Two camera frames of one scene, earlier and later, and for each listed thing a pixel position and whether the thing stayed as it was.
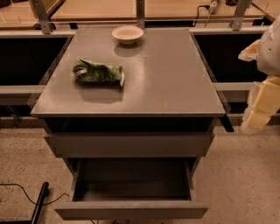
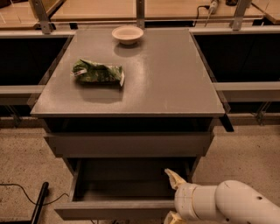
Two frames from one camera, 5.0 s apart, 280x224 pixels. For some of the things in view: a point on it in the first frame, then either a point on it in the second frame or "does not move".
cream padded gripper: x=269 y=55 to x=184 y=201
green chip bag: x=87 y=72 does not move
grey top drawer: x=130 y=144 does not move
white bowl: x=128 y=34 does not move
